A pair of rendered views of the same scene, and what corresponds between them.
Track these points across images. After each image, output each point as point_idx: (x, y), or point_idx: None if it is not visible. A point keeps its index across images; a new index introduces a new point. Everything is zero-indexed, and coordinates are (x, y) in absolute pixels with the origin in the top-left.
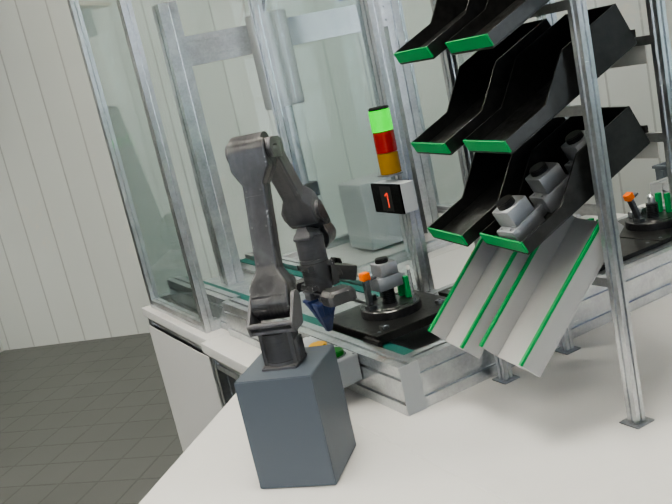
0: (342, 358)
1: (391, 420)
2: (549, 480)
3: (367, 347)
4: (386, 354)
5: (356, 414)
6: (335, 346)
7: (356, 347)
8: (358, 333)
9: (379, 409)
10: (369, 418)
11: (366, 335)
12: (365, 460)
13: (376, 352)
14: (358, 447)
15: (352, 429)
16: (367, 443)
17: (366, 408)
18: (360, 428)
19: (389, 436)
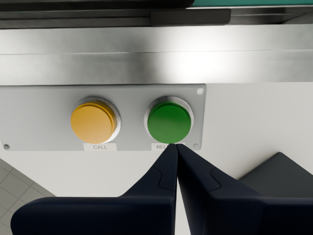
0: (200, 119)
1: (275, 94)
2: None
3: (201, 47)
4: (290, 47)
5: (217, 112)
6: (116, 90)
7: (173, 64)
8: (94, 4)
9: (234, 86)
10: (242, 108)
11: (139, 2)
12: (312, 160)
13: (245, 50)
14: (284, 151)
15: (297, 163)
16: (287, 141)
17: (214, 94)
18: (251, 127)
19: (302, 119)
